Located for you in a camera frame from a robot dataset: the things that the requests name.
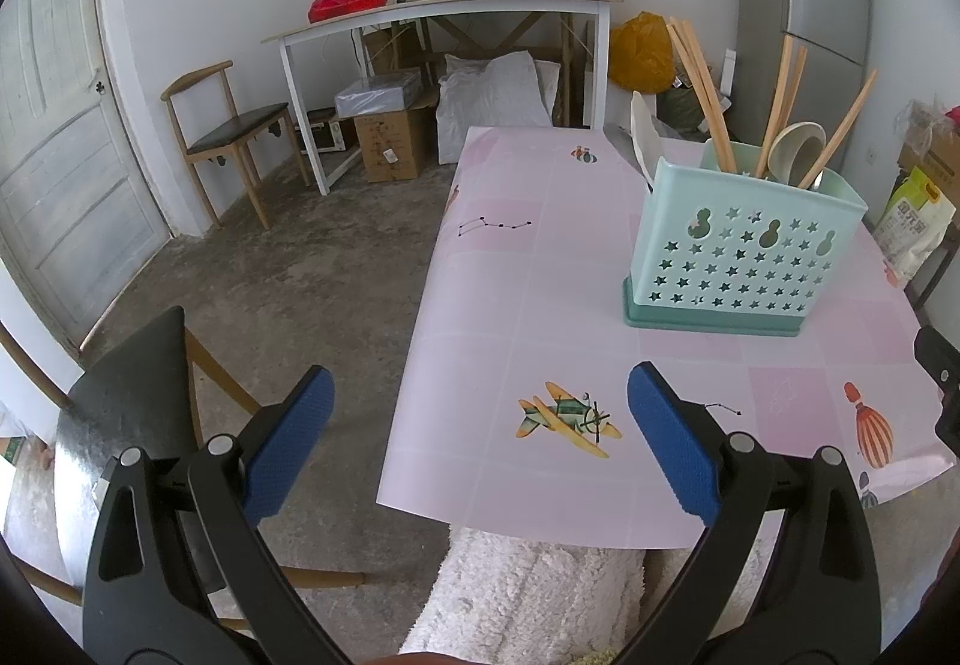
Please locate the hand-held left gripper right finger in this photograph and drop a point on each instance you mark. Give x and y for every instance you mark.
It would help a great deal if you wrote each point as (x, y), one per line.
(671, 444)

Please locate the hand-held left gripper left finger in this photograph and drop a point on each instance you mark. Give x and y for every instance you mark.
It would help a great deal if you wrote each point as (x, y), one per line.
(292, 444)

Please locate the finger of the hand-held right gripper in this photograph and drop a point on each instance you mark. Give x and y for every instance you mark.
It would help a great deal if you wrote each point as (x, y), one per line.
(937, 354)

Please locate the teal plastic utensil holder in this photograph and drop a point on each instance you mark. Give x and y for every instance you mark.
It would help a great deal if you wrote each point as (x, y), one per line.
(712, 322)

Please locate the beige spoon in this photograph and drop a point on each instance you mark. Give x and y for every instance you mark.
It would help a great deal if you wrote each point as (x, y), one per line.
(795, 148)

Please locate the grey spoon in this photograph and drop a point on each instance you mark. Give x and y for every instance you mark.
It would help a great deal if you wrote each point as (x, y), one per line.
(622, 148)

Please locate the white spoon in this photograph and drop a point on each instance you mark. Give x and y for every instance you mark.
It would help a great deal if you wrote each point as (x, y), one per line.
(645, 133)

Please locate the white and yellow rice bag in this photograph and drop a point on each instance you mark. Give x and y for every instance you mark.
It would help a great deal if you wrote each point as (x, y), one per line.
(911, 223)

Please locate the wooden chair with black backrest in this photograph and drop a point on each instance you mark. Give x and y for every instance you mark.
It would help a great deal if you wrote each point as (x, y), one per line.
(127, 380)

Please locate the pink printed tablecloth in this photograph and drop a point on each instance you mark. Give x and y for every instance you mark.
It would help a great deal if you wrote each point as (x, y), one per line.
(525, 305)

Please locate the cardboard box with plastic wrap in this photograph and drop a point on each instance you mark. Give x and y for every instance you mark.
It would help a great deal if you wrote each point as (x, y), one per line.
(934, 148)

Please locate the white fluffy garment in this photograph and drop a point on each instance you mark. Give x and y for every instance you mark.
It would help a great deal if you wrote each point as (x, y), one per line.
(525, 590)

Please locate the small white microwave oven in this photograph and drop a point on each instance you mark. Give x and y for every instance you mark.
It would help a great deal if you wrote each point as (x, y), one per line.
(326, 136)

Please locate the printed cardboard box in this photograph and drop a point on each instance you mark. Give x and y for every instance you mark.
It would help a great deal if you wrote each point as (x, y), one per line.
(390, 144)

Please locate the wooden chair with dark seat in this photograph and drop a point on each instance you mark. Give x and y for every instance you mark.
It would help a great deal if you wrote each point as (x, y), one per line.
(236, 125)

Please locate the dark green bag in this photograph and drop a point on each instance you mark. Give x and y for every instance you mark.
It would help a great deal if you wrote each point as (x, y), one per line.
(679, 106)

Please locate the narrow white box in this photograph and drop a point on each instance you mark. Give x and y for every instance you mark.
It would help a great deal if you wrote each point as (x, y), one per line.
(729, 76)

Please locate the plastic-wrapped flat box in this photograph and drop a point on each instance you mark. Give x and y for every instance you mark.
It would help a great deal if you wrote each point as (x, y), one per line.
(375, 91)

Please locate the white door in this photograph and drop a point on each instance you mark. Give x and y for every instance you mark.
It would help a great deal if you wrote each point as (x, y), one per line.
(67, 148)

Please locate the white sack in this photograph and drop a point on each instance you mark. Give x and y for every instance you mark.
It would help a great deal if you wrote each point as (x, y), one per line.
(487, 103)

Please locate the yellow plastic bag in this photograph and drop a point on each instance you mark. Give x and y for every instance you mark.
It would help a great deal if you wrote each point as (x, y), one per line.
(637, 54)

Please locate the plain cardboard box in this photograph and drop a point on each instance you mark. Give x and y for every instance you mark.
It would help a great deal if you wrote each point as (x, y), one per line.
(390, 47)

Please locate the white wooden-top table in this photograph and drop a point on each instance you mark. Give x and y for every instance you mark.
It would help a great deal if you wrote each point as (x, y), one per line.
(450, 5)

